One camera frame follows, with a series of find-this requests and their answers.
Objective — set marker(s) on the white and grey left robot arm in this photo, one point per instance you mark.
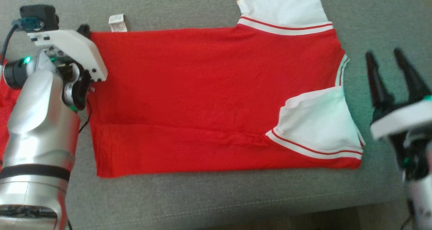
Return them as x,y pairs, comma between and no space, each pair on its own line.
40,138

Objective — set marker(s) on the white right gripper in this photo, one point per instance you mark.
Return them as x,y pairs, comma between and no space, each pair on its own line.
401,120

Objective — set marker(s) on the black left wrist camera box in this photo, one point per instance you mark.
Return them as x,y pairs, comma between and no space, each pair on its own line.
38,14

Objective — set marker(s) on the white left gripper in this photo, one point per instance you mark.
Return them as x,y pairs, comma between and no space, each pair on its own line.
76,51

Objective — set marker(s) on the red jersey with white trim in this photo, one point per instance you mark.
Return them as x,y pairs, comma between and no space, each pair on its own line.
4,122

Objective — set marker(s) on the red t-shirt with white sleeves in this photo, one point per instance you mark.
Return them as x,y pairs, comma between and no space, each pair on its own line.
202,88

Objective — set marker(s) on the white and grey right robot arm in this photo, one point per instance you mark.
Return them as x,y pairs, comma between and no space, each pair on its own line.
420,196

